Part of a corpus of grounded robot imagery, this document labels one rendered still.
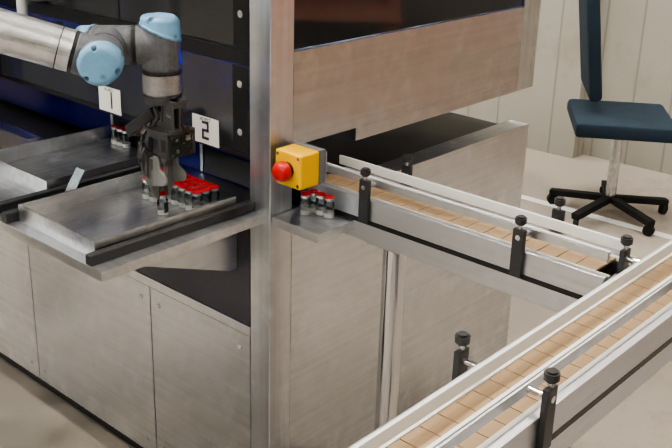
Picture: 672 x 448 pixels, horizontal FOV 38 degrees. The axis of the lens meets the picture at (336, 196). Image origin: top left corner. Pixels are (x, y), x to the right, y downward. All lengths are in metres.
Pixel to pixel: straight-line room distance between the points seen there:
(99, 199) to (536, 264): 0.92
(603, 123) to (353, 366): 2.24
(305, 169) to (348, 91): 0.26
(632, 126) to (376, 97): 2.31
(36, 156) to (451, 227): 1.06
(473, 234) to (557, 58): 3.63
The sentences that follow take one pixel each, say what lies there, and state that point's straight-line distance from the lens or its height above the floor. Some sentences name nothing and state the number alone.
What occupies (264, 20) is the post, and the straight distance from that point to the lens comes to 1.88.
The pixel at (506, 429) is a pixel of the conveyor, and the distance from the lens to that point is 1.24.
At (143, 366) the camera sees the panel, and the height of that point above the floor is 0.34.
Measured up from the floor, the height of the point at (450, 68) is 1.10.
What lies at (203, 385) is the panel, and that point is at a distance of 2.35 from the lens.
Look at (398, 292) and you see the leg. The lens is 2.02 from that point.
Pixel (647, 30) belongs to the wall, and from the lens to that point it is 5.26.
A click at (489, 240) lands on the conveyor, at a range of 1.77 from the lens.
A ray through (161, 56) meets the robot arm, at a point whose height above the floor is 1.22.
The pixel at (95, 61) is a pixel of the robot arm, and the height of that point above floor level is 1.24.
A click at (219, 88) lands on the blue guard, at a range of 2.01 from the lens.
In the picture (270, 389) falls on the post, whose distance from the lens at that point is 2.16.
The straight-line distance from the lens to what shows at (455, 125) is 2.74.
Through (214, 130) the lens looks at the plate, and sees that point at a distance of 2.04.
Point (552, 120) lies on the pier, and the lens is 5.44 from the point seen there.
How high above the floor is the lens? 1.61
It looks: 20 degrees down
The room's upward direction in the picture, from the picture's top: 2 degrees clockwise
